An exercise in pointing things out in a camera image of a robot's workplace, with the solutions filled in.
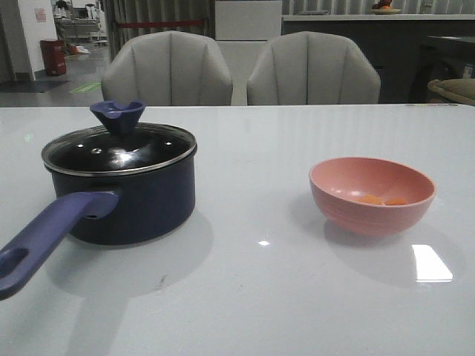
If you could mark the red bin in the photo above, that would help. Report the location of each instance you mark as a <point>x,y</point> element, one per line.
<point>53,57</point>

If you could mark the right grey chair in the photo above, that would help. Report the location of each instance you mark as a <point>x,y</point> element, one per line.
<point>310,68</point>

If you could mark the dark counter with white top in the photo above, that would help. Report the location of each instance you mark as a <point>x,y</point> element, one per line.
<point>400,47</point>

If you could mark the white cabinet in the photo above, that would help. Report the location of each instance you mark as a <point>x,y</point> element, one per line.
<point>240,29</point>

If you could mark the fruit plate on counter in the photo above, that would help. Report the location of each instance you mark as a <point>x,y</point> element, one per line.
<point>384,7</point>

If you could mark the grey chair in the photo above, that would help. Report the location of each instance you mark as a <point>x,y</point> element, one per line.
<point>170,68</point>
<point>310,68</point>

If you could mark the wicker basket with cushion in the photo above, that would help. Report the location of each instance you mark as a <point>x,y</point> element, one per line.
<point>459,91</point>

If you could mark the orange ham piece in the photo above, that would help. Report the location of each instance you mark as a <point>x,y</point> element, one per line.
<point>395,201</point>
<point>371,199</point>

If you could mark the dark blue saucepan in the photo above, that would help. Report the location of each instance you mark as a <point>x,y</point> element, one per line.
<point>107,210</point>

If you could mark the pink bowl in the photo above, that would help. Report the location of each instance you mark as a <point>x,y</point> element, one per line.
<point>337,184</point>

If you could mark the left grey chair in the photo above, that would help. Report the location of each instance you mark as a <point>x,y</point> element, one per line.
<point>170,68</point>

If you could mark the glass lid blue knob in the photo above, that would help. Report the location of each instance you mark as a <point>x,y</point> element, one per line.
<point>121,145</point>

